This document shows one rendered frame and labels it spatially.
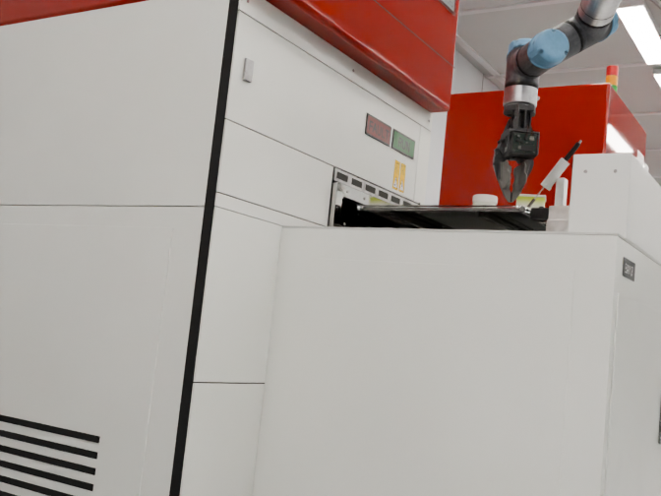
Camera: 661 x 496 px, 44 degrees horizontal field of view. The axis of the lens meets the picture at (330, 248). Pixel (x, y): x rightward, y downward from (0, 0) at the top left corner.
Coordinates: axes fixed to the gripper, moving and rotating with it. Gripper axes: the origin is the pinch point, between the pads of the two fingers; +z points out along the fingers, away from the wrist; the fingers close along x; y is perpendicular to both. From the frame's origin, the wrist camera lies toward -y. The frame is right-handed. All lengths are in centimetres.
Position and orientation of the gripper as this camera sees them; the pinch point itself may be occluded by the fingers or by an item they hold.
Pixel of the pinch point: (510, 197)
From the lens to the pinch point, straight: 190.4
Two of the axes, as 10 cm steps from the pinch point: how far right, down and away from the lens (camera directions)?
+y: 0.8, -1.0, -9.9
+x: 9.9, 1.1, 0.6
